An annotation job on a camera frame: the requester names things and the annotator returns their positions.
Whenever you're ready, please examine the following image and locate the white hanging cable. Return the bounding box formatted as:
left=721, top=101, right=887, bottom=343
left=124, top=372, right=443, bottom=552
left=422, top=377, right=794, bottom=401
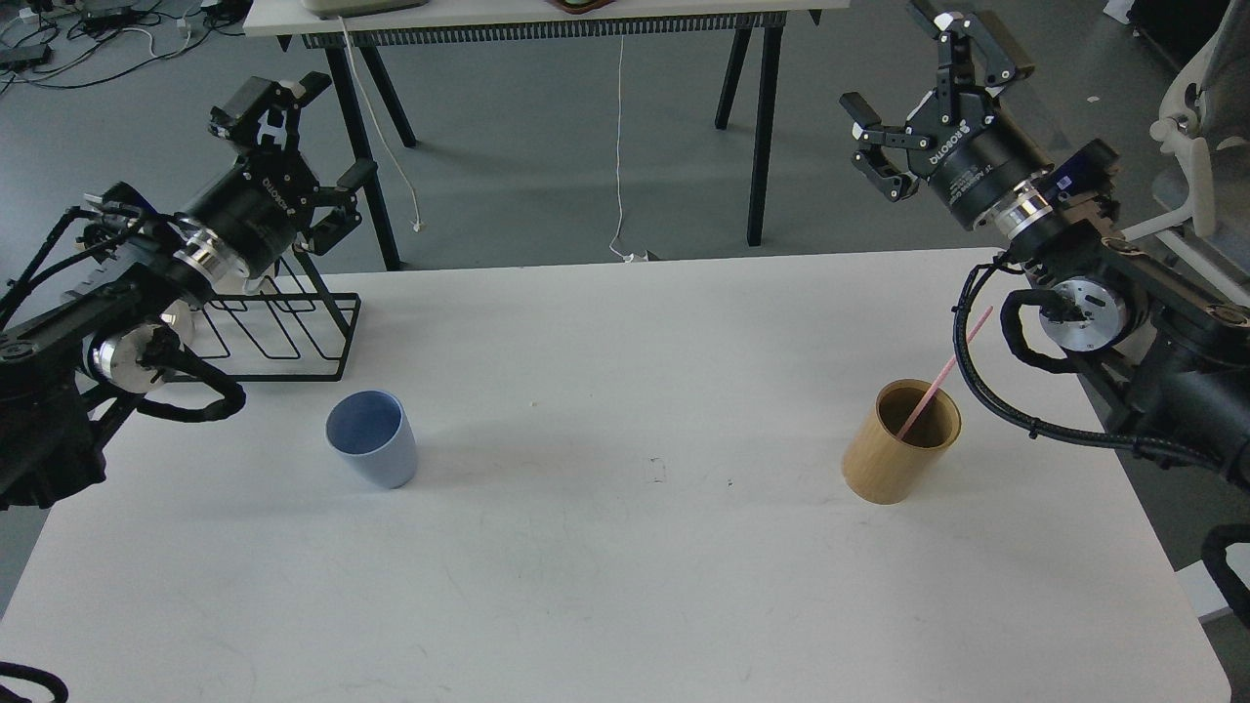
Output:
left=609, top=34, right=649, bottom=263

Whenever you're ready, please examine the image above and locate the floor cables bundle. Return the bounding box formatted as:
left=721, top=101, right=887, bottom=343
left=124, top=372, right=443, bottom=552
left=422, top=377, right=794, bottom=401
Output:
left=0, top=0, right=253, bottom=94

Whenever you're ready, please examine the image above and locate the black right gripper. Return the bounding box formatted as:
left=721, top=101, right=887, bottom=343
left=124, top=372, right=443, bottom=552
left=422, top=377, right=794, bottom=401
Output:
left=840, top=1, right=1054, bottom=230

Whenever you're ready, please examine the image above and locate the blue plastic cup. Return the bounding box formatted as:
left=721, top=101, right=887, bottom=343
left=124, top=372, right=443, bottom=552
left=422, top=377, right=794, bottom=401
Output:
left=324, top=389, right=418, bottom=489

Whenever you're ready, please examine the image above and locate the black wire rack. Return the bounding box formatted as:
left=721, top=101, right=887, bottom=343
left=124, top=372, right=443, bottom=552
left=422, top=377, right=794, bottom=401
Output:
left=188, top=253, right=363, bottom=382

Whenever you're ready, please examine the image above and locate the white office chair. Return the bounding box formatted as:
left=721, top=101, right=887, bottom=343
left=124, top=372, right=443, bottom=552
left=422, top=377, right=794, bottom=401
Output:
left=1123, top=1, right=1249, bottom=306

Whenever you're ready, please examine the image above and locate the white background table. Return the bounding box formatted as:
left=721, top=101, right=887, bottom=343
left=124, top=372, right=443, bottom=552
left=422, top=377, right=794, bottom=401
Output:
left=244, top=1, right=853, bottom=271

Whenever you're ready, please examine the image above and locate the bamboo cylinder holder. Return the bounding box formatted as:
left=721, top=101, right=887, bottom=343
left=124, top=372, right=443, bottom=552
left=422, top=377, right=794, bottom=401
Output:
left=841, top=379, right=963, bottom=507

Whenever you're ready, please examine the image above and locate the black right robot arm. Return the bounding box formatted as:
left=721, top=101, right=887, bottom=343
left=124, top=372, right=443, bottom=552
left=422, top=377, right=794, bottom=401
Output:
left=840, top=1, right=1248, bottom=490

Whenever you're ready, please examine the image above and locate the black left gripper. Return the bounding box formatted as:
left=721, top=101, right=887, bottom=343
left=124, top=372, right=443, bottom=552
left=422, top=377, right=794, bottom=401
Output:
left=179, top=71, right=378, bottom=276

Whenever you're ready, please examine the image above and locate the pink chopstick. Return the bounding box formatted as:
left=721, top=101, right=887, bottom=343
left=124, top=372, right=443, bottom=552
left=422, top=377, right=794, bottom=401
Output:
left=894, top=306, right=994, bottom=440

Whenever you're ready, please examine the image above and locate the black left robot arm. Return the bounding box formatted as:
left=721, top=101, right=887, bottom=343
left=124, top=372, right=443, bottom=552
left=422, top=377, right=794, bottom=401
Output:
left=1, top=71, right=378, bottom=509

